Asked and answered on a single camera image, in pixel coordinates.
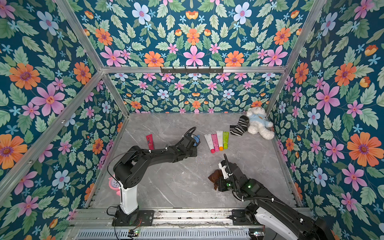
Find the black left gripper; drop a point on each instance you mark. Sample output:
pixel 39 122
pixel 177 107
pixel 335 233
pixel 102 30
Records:
pixel 195 151

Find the blue toothpaste tube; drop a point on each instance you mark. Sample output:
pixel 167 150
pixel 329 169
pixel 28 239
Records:
pixel 197 139

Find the brown cloth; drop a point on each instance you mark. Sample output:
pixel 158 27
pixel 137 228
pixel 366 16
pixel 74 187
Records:
pixel 215 178

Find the white tube red cap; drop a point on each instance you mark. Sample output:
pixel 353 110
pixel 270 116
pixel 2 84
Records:
pixel 209 140

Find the pink Curaprox toothpaste tube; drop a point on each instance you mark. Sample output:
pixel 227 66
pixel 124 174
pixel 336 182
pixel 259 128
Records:
pixel 215 142

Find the red Curaprox toothpaste tube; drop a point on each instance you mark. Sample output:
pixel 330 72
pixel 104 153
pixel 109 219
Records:
pixel 150 142

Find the green Curaprox toothpaste tube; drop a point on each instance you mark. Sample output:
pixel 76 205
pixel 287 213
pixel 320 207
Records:
pixel 225 140

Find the white tube orange cap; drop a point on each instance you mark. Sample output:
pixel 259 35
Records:
pixel 220 140

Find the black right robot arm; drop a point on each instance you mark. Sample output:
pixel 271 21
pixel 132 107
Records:
pixel 268 210

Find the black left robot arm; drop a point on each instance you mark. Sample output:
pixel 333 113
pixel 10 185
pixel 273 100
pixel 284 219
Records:
pixel 131 168

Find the striped black white sock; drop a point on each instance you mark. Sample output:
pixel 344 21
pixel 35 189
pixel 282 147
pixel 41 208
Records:
pixel 241 127

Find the white teddy bear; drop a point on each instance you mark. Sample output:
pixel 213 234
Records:
pixel 259 124

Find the pink round object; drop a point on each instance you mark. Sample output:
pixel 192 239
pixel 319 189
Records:
pixel 114 185

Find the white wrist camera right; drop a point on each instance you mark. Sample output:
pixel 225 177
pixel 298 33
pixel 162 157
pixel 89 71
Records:
pixel 223 166

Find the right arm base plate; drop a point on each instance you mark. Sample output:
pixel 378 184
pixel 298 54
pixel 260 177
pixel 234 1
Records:
pixel 242 218

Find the black hook rail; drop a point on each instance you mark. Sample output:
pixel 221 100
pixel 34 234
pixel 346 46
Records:
pixel 191 70

